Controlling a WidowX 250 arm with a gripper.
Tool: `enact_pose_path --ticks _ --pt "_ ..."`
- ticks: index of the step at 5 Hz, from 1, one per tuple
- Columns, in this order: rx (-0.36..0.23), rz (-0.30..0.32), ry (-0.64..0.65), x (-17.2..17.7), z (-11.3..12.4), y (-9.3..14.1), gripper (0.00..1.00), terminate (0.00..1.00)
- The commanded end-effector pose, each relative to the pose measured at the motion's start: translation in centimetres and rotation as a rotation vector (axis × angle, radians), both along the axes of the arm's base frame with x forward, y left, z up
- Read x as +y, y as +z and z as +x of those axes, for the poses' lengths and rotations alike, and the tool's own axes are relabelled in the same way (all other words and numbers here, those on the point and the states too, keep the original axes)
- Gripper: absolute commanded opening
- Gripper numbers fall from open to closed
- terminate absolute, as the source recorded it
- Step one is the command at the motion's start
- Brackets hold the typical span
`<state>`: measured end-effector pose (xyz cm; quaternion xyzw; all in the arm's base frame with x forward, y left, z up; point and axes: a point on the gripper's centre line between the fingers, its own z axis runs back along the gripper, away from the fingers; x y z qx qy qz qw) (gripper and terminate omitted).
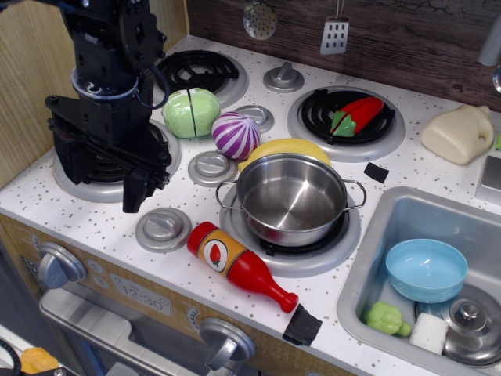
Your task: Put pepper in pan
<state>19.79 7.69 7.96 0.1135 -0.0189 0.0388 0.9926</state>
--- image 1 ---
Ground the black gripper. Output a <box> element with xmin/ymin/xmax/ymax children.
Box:
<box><xmin>45</xmin><ymin>74</ymin><xmax>171</xmax><ymax>213</ymax></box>

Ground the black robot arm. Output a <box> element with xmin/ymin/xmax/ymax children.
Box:
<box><xmin>45</xmin><ymin>1</ymin><xmax>171</xmax><ymax>213</ymax></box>

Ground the red toy chili pepper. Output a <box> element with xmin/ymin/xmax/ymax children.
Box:
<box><xmin>330</xmin><ymin>96</ymin><xmax>384</xmax><ymax>138</ymax></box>

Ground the front left burner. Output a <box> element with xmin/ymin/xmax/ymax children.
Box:
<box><xmin>52</xmin><ymin>120</ymin><xmax>181</xmax><ymax>204</ymax></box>

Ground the grey stovetop knob front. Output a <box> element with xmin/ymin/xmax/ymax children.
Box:
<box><xmin>135</xmin><ymin>208</ymin><xmax>192</xmax><ymax>253</ymax></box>

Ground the grey stovetop knob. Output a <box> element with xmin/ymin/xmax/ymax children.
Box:
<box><xmin>135</xmin><ymin>208</ymin><xmax>192</xmax><ymax>253</ymax></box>
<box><xmin>236</xmin><ymin>105</ymin><xmax>275</xmax><ymax>134</ymax></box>
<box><xmin>263</xmin><ymin>62</ymin><xmax>305</xmax><ymax>93</ymax></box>
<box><xmin>188</xmin><ymin>150</ymin><xmax>238</xmax><ymax>187</ymax></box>

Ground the grey stovetop knob centre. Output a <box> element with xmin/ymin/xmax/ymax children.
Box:
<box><xmin>188</xmin><ymin>150</ymin><xmax>238</xmax><ymax>187</ymax></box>

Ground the green toy cabbage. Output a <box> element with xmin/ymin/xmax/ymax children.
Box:
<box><xmin>162</xmin><ymin>88</ymin><xmax>221</xmax><ymax>139</ymax></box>

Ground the red toy ketchup bottle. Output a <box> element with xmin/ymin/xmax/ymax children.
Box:
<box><xmin>187</xmin><ymin>222</ymin><xmax>299</xmax><ymax>313</ymax></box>

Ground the oven clock display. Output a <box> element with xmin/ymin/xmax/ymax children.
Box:
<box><xmin>110</xmin><ymin>273</ymin><xmax>172</xmax><ymax>316</ymax></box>

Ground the purple striped toy onion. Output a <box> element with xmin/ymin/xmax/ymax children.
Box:
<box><xmin>211</xmin><ymin>111</ymin><xmax>261</xmax><ymax>161</ymax></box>

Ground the grey oven knob left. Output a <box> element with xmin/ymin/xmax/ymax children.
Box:
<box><xmin>38</xmin><ymin>242</ymin><xmax>88</xmax><ymax>289</ymax></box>

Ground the grey oven knob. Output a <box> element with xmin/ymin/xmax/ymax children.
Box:
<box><xmin>199</xmin><ymin>318</ymin><xmax>256</xmax><ymax>373</ymax></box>
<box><xmin>38</xmin><ymin>242</ymin><xmax>88</xmax><ymax>289</ymax></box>

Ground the back left black burner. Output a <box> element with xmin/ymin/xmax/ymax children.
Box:
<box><xmin>157</xmin><ymin>50</ymin><xmax>249</xmax><ymax>109</ymax></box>

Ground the black burner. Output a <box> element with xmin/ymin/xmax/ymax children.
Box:
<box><xmin>287</xmin><ymin>86</ymin><xmax>405</xmax><ymax>163</ymax></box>
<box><xmin>157</xmin><ymin>50</ymin><xmax>249</xmax><ymax>109</ymax></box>

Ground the grey stovetop knob middle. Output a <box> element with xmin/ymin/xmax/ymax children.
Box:
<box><xmin>236</xmin><ymin>105</ymin><xmax>275</xmax><ymax>134</ymax></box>

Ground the yellow toy lemon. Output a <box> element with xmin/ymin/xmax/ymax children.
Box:
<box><xmin>238</xmin><ymin>139</ymin><xmax>331</xmax><ymax>172</ymax></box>

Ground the stainless steel pot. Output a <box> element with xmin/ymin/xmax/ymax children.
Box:
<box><xmin>215</xmin><ymin>153</ymin><xmax>367</xmax><ymax>247</ymax></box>

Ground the grey stovetop knob back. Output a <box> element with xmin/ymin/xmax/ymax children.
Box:
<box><xmin>263</xmin><ymin>62</ymin><xmax>305</xmax><ymax>93</ymax></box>

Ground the grey oven knob right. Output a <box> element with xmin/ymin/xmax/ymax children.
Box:
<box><xmin>199</xmin><ymin>318</ymin><xmax>256</xmax><ymax>373</ymax></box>

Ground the back right black burner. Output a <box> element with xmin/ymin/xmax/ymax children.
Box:
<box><xmin>287</xmin><ymin>86</ymin><xmax>405</xmax><ymax>163</ymax></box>

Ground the front right burner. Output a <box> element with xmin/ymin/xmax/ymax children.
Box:
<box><xmin>216</xmin><ymin>187</ymin><xmax>361</xmax><ymax>277</ymax></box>

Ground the yellow object on floor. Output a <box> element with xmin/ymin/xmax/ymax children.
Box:
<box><xmin>20</xmin><ymin>347</ymin><xmax>59</xmax><ymax>374</ymax></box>

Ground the hanging perforated ladle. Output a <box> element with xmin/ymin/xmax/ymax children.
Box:
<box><xmin>243</xmin><ymin>1</ymin><xmax>278</xmax><ymax>41</ymax></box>

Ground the black tape piece large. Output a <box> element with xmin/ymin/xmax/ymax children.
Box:
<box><xmin>282</xmin><ymin>304</ymin><xmax>323</xmax><ymax>346</ymax></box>

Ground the black tape piece small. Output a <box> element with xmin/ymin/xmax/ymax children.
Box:
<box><xmin>364</xmin><ymin>162</ymin><xmax>389</xmax><ymax>183</ymax></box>

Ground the grey toy sink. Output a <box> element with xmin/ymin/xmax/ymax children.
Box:
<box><xmin>337</xmin><ymin>187</ymin><xmax>500</xmax><ymax>375</ymax></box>

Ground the hanging slotted spatula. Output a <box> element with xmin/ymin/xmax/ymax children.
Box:
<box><xmin>320</xmin><ymin>1</ymin><xmax>350</xmax><ymax>56</ymax></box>

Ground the green toy broccoli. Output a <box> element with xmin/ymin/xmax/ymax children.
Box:
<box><xmin>365</xmin><ymin>301</ymin><xmax>412</xmax><ymax>337</ymax></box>

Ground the light blue bowl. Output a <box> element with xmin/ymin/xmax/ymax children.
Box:
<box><xmin>385</xmin><ymin>239</ymin><xmax>468</xmax><ymax>303</ymax></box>

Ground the white cylinder block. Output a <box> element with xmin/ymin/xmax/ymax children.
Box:
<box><xmin>409</xmin><ymin>313</ymin><xmax>449</xmax><ymax>355</ymax></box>

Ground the cream toy jug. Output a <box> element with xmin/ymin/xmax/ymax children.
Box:
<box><xmin>421</xmin><ymin>105</ymin><xmax>494</xmax><ymax>165</ymax></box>

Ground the steel pot lid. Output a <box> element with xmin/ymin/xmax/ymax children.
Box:
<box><xmin>415</xmin><ymin>284</ymin><xmax>500</xmax><ymax>367</ymax></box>

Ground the hanging spoon at edge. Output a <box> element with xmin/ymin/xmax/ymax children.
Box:
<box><xmin>492</xmin><ymin>64</ymin><xmax>501</xmax><ymax>93</ymax></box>

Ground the grey oven door handle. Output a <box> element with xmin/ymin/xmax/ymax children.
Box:
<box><xmin>39</xmin><ymin>289</ymin><xmax>207</xmax><ymax>375</ymax></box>

